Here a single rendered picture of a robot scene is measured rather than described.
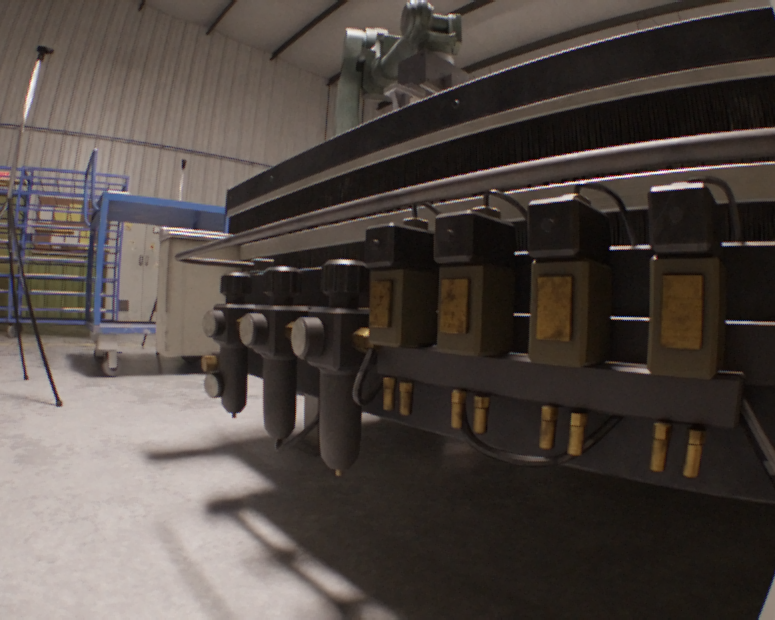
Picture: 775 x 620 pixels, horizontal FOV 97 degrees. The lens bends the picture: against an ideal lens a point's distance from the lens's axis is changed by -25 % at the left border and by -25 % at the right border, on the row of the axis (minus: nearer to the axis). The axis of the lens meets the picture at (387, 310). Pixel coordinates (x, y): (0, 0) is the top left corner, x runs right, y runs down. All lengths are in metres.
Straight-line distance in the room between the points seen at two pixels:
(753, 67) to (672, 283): 0.33
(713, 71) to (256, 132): 9.14
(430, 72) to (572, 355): 1.26
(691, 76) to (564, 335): 0.37
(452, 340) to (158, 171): 8.19
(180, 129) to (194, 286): 7.66
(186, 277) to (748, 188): 1.20
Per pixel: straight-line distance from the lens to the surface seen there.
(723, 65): 0.60
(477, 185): 0.30
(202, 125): 9.04
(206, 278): 1.28
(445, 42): 1.65
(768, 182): 0.54
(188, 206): 2.82
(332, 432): 0.62
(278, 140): 9.64
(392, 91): 1.46
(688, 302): 0.34
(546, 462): 0.42
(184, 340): 1.26
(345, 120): 2.50
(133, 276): 7.48
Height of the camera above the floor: 0.44
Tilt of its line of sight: level
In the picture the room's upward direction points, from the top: 2 degrees clockwise
